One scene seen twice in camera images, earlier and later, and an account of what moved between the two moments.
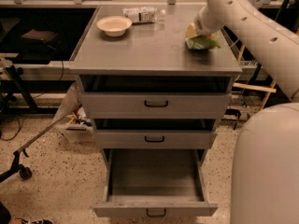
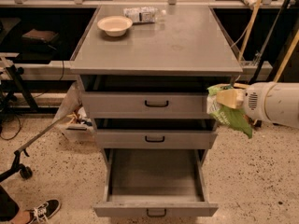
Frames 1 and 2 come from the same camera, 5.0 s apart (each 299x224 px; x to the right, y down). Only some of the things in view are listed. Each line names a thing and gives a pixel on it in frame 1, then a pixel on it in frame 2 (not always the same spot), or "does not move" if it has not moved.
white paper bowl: (114, 25) does not move
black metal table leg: (14, 73) does not move
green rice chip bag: (200, 42) -> (236, 119)
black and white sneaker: (41, 221) -> (47, 210)
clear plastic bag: (66, 110) does not move
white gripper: (204, 24) -> (254, 102)
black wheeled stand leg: (25, 172) does not move
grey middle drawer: (155, 139) does not move
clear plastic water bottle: (143, 14) does not move
